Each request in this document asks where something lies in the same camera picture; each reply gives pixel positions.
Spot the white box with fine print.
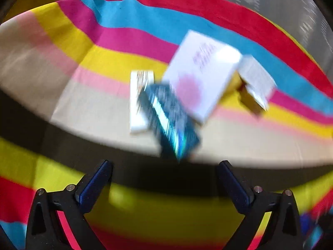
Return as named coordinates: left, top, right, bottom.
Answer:
left=238, top=55, right=277, bottom=110

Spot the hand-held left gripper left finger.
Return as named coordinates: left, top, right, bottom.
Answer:
left=25, top=160, right=113, bottom=250

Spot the white box with pink print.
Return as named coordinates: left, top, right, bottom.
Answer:
left=163, top=30, right=242, bottom=125

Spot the striped colourful cloth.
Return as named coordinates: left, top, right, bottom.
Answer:
left=0, top=0, right=333, bottom=250

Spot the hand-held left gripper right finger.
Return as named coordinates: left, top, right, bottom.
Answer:
left=218, top=160, right=303, bottom=250

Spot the yellow gold box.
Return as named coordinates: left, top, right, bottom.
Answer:
left=230, top=71, right=264, bottom=115

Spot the narrow white box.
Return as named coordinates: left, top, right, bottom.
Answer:
left=129, top=70, right=156, bottom=135

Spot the shiny teal box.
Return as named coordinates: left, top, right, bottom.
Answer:
left=138, top=82, right=201, bottom=160

